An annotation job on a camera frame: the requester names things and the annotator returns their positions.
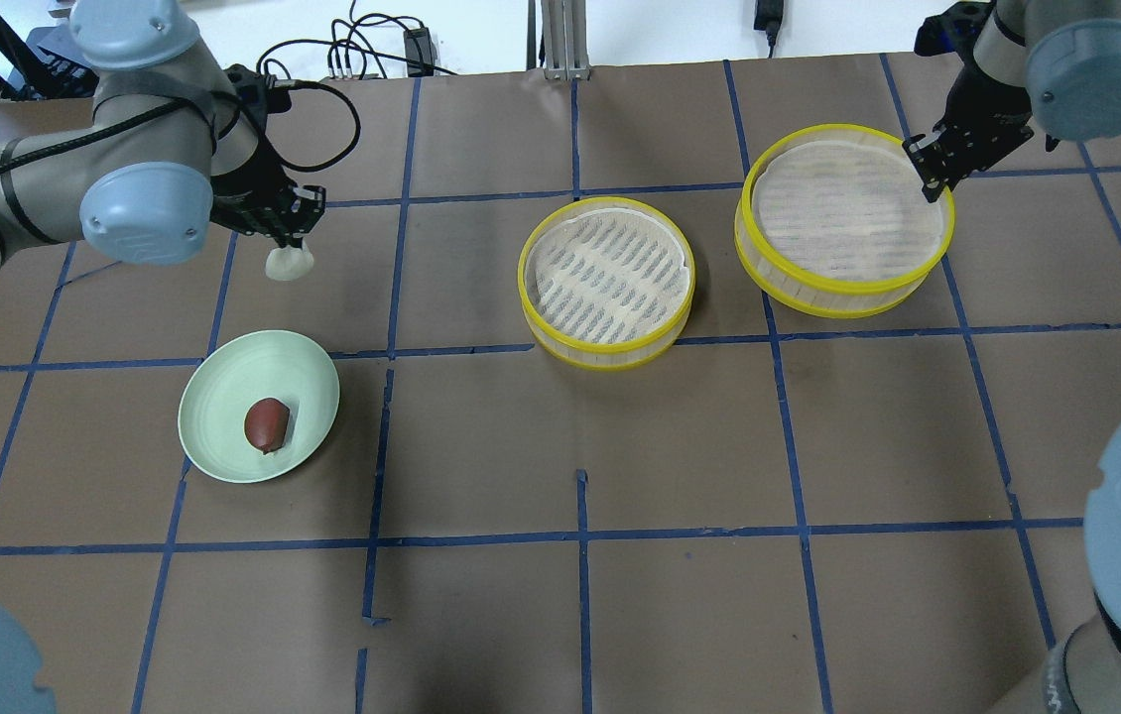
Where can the yellow rimmed steamer layer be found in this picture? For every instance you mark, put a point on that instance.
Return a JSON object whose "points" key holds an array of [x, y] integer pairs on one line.
{"points": [[798, 289]]}

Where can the dark red bun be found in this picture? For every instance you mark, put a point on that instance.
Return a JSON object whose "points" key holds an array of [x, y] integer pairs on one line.
{"points": [[266, 425]]}

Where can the white steamed bun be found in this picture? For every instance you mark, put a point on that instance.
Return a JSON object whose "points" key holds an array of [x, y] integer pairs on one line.
{"points": [[289, 263]]}

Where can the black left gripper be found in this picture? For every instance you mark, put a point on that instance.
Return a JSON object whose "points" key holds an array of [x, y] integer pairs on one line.
{"points": [[245, 181]]}

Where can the pale green plate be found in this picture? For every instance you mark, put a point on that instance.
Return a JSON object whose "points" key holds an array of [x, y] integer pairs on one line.
{"points": [[269, 363]]}

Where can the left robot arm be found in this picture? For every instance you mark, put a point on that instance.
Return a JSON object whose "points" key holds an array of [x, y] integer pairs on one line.
{"points": [[176, 143]]}

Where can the aluminium frame post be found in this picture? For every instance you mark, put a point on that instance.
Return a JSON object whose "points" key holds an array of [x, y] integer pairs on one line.
{"points": [[556, 39]]}

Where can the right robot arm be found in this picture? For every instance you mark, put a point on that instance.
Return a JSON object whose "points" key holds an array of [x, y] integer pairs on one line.
{"points": [[1026, 66]]}

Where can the white steamer liner cloth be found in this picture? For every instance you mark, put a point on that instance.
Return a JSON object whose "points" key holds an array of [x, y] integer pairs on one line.
{"points": [[846, 211]]}

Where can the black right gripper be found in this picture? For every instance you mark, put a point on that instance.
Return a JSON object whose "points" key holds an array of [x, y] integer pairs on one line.
{"points": [[992, 112]]}

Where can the black power adapter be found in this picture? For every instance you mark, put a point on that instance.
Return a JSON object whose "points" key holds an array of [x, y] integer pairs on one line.
{"points": [[420, 51]]}

